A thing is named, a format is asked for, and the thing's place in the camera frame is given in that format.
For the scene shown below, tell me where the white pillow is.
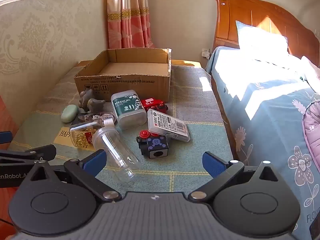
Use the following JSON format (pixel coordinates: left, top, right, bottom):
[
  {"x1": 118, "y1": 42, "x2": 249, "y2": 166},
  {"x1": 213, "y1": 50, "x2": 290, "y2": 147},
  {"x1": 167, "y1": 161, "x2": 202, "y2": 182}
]
[{"x1": 236, "y1": 20, "x2": 296, "y2": 61}]

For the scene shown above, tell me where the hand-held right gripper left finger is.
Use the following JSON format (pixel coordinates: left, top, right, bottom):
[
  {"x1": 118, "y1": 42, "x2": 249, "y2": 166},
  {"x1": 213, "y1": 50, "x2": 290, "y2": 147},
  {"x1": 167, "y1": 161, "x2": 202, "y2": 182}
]
[{"x1": 25, "y1": 149, "x2": 122, "y2": 204}]

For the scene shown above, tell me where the black toy train car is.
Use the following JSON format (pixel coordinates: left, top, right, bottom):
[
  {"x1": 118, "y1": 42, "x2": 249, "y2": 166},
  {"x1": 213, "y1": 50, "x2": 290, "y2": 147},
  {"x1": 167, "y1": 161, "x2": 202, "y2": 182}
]
[{"x1": 136, "y1": 129, "x2": 169, "y2": 159}]

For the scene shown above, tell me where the pink quilted cloth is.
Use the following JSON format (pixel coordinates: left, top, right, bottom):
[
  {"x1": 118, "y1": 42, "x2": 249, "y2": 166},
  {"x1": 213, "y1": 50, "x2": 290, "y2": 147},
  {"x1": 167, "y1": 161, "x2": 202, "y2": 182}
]
[{"x1": 301, "y1": 100, "x2": 320, "y2": 188}]

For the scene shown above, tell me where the cardboard box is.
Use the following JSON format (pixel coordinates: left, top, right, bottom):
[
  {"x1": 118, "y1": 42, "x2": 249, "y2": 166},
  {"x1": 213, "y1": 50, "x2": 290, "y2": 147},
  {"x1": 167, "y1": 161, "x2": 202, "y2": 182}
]
[{"x1": 74, "y1": 48, "x2": 172, "y2": 103}]

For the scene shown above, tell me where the pink patterned curtain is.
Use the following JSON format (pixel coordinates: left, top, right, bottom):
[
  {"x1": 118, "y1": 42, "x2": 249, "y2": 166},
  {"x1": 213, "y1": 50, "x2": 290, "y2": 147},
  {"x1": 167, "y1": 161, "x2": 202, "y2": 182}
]
[{"x1": 107, "y1": 0, "x2": 154, "y2": 49}]

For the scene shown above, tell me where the checked grey blanket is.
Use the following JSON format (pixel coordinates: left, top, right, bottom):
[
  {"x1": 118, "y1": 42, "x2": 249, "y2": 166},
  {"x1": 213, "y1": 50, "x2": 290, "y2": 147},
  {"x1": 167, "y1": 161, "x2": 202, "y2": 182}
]
[{"x1": 10, "y1": 65, "x2": 234, "y2": 198}]

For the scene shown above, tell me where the red wooden toy train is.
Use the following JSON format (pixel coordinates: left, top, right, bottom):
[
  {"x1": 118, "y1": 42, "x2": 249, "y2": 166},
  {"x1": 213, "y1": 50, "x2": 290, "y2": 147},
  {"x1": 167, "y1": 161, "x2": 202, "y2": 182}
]
[{"x1": 140, "y1": 97, "x2": 169, "y2": 114}]

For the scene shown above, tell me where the clear plastic bottle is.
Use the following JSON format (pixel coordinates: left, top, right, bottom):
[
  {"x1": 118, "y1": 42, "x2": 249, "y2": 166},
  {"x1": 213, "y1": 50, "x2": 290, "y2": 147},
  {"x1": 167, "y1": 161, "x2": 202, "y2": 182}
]
[{"x1": 92, "y1": 119, "x2": 142, "y2": 183}]

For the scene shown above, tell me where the glass bottle of yellow capsules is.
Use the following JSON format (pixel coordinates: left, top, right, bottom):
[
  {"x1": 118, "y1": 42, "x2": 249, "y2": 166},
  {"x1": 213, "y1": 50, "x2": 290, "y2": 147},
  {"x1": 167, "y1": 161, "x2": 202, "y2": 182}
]
[{"x1": 69, "y1": 120, "x2": 105, "y2": 150}]

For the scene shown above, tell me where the yellow printed card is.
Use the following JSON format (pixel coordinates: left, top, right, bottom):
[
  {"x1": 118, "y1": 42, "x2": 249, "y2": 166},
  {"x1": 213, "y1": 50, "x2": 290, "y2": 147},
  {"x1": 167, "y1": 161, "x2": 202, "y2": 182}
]
[{"x1": 54, "y1": 126, "x2": 97, "y2": 153}]

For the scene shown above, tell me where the clear plastic case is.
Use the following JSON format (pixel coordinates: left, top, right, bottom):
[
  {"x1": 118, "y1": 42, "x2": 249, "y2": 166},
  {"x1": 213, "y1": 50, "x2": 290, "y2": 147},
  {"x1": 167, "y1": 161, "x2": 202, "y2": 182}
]
[{"x1": 147, "y1": 109, "x2": 191, "y2": 143}]

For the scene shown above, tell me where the grey animal figurine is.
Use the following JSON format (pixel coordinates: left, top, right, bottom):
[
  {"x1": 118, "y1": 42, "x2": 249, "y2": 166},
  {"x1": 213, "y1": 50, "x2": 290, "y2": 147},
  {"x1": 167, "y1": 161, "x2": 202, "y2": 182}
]
[{"x1": 79, "y1": 88, "x2": 106, "y2": 115}]

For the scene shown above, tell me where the wooden bed frame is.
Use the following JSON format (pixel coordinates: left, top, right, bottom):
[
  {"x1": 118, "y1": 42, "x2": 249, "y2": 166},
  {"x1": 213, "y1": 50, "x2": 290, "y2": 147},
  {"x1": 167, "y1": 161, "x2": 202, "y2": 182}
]
[{"x1": 211, "y1": 0, "x2": 320, "y2": 161}]

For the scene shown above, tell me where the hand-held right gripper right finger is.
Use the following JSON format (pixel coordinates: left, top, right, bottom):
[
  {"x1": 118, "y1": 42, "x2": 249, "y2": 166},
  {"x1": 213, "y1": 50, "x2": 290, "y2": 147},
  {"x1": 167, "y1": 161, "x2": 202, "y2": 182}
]
[{"x1": 188, "y1": 151, "x2": 284, "y2": 204}]

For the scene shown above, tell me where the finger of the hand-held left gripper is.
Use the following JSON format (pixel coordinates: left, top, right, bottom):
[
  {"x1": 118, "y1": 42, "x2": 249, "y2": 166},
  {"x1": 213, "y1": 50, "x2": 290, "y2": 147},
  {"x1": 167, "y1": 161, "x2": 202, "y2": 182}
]
[
  {"x1": 0, "y1": 131, "x2": 12, "y2": 145},
  {"x1": 0, "y1": 144, "x2": 57, "y2": 166}
]

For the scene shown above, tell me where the blue floral bedsheet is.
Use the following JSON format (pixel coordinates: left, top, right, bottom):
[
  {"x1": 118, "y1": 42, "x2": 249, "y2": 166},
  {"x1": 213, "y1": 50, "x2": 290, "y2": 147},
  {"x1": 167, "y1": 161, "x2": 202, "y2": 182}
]
[{"x1": 205, "y1": 46, "x2": 320, "y2": 240}]

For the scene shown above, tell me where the white cotton swab box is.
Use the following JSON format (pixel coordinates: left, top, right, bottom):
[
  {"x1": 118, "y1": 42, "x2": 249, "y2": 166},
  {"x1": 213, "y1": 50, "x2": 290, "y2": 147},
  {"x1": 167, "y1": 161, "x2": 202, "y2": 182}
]
[{"x1": 111, "y1": 90, "x2": 147, "y2": 130}]

